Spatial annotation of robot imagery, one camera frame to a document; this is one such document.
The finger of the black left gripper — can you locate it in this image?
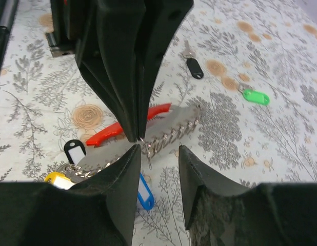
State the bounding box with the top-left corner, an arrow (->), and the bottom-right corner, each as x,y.
137,0 -> 194,138

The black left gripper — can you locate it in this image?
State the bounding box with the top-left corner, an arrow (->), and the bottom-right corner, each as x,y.
46,1 -> 146,142

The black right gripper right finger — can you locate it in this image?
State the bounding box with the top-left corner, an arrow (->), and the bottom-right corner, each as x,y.
179,146 -> 317,245

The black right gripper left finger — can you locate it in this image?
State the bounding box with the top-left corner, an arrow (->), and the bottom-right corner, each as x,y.
0,145 -> 141,245

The blue key tag with key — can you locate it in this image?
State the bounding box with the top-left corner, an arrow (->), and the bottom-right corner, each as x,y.
137,173 -> 154,211

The red-handled metal key organizer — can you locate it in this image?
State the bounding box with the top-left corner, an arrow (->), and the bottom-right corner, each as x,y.
75,104 -> 202,179

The green key tag with key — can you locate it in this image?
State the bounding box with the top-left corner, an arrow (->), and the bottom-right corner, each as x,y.
237,83 -> 270,106

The black key tag with key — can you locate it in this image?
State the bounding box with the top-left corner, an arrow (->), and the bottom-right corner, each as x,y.
182,39 -> 204,79

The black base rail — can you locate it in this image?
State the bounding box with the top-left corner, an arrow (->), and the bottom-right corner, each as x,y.
0,0 -> 19,70

